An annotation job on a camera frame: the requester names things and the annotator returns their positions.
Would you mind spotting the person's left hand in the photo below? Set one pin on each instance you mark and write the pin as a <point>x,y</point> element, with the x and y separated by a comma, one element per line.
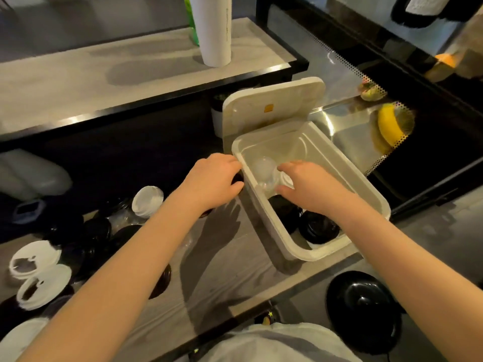
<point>209,180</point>

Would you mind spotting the person's right hand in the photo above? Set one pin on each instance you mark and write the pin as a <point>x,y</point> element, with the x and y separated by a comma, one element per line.
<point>317,192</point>

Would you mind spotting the person's left thumb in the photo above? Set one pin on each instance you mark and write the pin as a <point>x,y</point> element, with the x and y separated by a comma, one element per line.
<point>233,190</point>

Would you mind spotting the person's right thumb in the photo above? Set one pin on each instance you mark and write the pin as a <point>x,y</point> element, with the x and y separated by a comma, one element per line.
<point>286,190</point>

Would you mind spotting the clear dome cup lid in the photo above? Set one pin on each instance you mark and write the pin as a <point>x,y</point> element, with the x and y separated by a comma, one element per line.
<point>263,170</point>

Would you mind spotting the person's left forearm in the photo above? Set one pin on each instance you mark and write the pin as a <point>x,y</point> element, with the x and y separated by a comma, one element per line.
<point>113,275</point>

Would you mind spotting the person's right forearm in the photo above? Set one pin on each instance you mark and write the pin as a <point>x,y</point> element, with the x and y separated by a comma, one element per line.
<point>415,278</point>

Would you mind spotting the black cup lid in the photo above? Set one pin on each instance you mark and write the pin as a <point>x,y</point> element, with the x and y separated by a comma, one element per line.
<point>319,226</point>
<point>163,278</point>
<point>285,214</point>

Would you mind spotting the white paper cup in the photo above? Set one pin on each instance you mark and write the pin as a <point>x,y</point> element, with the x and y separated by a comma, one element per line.
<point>217,116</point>

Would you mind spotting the small white cup lid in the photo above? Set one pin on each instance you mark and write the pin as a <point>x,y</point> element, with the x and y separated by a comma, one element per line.
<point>148,201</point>

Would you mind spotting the white plastic lidded bin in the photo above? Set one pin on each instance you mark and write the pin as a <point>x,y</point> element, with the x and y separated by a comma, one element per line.
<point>271,105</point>

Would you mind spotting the yellow banana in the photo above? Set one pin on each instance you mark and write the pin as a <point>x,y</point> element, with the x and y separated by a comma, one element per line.
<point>390,126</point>

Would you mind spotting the green and pink food item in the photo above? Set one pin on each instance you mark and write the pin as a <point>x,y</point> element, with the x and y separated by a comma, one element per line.
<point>371,92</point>

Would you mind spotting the pile of black cup lids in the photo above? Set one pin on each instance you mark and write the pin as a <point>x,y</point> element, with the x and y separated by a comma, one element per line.
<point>94,237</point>

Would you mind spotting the glass display case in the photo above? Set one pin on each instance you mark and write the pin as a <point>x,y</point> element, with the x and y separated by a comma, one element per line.
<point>434,158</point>

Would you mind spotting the person's white shirt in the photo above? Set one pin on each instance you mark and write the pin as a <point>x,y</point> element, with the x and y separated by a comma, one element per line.
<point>279,344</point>

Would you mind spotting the white paper towel roll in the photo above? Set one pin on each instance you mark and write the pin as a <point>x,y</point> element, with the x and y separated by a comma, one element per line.
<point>213,30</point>

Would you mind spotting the green bottle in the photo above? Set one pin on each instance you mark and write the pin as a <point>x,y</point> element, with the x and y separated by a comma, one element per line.
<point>191,22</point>

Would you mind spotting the white sip cup lid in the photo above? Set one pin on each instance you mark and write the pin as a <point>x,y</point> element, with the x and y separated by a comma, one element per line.
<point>53,282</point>
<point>41,252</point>
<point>20,339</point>

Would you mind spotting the translucent white plastic bag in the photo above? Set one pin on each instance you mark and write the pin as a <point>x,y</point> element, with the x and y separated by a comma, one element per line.
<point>30,173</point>

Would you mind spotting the orange fruit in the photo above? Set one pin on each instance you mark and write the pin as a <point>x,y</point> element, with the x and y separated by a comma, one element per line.
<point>446,60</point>

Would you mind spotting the grey hexagonal container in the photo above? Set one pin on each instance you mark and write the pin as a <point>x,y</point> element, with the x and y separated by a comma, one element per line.
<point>28,211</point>

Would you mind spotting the black and white holder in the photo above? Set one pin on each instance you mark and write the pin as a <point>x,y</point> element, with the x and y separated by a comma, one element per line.
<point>422,11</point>

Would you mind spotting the grey shelf with black frame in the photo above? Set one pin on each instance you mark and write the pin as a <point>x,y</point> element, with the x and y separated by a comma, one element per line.
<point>113,79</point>

